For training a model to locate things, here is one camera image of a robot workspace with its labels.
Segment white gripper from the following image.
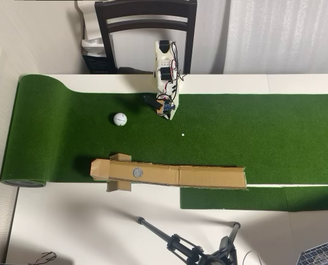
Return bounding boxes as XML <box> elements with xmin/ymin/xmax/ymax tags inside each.
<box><xmin>143</xmin><ymin>88</ymin><xmax>180</xmax><ymax>121</ymax></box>

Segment white golf ball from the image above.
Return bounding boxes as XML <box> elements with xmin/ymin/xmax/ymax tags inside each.
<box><xmin>113</xmin><ymin>112</ymin><xmax>128</xmax><ymax>127</ymax></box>

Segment long green putting mat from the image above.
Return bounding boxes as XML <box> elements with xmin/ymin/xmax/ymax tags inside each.
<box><xmin>0</xmin><ymin>73</ymin><xmax>328</xmax><ymax>189</ymax></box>

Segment dark blue printed box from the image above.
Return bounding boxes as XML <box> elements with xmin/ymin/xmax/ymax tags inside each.
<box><xmin>82</xmin><ymin>54</ymin><xmax>117</xmax><ymax>75</ymax></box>

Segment brown cardboard ramp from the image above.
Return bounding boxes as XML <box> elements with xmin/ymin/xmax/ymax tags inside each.
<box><xmin>89</xmin><ymin>157</ymin><xmax>249</xmax><ymax>192</ymax></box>

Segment cardboard cross support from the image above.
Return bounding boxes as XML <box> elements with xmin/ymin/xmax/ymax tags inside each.
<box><xmin>106</xmin><ymin>153</ymin><xmax>132</xmax><ymax>193</ymax></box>

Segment dark wooden chair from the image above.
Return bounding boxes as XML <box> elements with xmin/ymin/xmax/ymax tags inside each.
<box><xmin>94</xmin><ymin>0</ymin><xmax>198</xmax><ymax>75</ymax></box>

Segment white plastic appliance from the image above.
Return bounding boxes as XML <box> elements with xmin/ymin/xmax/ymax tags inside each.
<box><xmin>75</xmin><ymin>0</ymin><xmax>107</xmax><ymax>57</ymax></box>

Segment green turf piece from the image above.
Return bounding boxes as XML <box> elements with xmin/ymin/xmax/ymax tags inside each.
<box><xmin>179</xmin><ymin>186</ymin><xmax>288</xmax><ymax>210</ymax></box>

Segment white curtain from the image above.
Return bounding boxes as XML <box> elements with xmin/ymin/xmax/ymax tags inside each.
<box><xmin>223</xmin><ymin>0</ymin><xmax>328</xmax><ymax>75</ymax></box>

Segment tangled black thread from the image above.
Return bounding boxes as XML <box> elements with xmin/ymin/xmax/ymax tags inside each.
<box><xmin>35</xmin><ymin>251</ymin><xmax>56</xmax><ymax>263</ymax></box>

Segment silver laptop keyboard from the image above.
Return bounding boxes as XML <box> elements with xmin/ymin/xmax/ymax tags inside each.
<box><xmin>295</xmin><ymin>237</ymin><xmax>328</xmax><ymax>265</ymax></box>

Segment blue wrist camera board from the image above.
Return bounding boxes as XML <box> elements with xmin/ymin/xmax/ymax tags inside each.
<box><xmin>155</xmin><ymin>99</ymin><xmax>176</xmax><ymax>116</ymax></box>

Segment black red arm wires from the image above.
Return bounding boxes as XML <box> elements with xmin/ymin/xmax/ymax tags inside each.
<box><xmin>155</xmin><ymin>41</ymin><xmax>187</xmax><ymax>100</ymax></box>

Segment black camera tripod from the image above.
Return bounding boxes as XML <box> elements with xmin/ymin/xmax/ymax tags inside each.
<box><xmin>135</xmin><ymin>216</ymin><xmax>241</xmax><ymax>265</ymax></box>

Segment thin white cable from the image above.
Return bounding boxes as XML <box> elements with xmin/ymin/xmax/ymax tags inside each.
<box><xmin>242</xmin><ymin>250</ymin><xmax>261</xmax><ymax>265</ymax></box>

